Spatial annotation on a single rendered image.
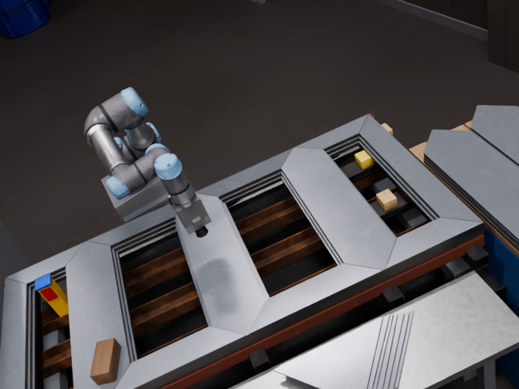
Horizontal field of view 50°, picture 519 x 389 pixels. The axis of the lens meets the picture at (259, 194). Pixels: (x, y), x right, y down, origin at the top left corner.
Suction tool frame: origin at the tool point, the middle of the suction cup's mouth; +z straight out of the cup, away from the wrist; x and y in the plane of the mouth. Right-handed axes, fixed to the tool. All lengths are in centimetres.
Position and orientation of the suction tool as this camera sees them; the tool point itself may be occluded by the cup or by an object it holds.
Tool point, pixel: (201, 232)
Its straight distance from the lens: 184.9
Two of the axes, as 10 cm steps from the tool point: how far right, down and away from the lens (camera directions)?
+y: 8.5, -4.9, 1.8
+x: -4.4, -4.9, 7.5
